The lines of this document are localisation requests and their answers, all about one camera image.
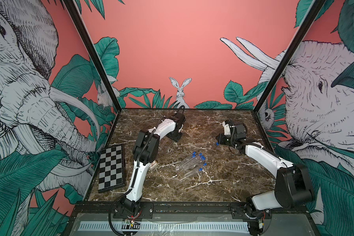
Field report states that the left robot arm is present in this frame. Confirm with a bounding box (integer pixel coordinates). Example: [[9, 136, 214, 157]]
[[120, 112, 186, 214]]

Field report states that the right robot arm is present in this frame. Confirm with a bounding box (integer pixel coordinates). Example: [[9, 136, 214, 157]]
[[216, 119, 315, 212]]

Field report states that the checkerboard calibration board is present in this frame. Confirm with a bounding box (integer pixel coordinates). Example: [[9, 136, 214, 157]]
[[98, 145, 126, 193]]

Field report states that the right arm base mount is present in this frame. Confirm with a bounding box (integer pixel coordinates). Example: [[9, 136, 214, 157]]
[[230, 202, 271, 220]]

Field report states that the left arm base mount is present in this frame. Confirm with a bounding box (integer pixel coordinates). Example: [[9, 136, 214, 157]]
[[113, 202, 154, 219]]

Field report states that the white slotted cable duct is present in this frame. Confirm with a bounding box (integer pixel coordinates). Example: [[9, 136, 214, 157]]
[[77, 221, 249, 233]]

